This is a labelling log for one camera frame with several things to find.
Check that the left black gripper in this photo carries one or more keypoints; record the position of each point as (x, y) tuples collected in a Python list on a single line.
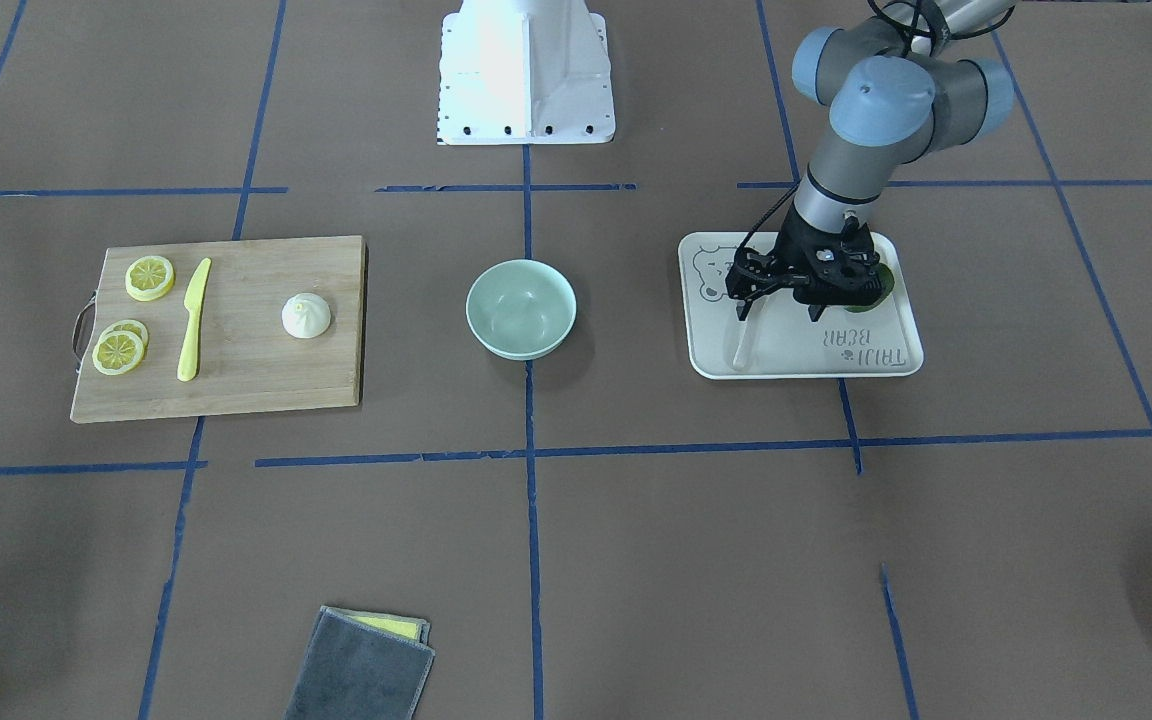
[(792, 247)]

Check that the white spoon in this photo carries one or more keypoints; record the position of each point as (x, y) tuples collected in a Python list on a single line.
[(744, 338)]

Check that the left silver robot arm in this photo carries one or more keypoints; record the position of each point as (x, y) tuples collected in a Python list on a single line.
[(891, 99)]

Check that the mint green bowl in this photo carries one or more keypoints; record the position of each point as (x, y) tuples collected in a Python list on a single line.
[(521, 309)]

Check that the cream bear tray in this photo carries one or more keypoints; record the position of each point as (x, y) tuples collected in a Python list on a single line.
[(881, 342)]

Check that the wooden cutting board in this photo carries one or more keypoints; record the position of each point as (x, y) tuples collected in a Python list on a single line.
[(248, 364)]

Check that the yellow plastic knife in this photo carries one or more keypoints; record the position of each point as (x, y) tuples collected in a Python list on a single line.
[(189, 355)]

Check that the lemon slice top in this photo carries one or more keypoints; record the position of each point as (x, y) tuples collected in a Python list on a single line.
[(149, 278)]

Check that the lemon slice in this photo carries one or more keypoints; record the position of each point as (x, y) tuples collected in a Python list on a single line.
[(149, 278), (118, 353), (128, 325)]

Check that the lemon slice lower back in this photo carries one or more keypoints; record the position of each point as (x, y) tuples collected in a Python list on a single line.
[(128, 325)]

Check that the lemon slice lower front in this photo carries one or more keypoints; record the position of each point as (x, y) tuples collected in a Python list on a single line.
[(118, 353)]

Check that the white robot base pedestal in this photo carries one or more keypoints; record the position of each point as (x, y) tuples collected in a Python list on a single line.
[(524, 73)]

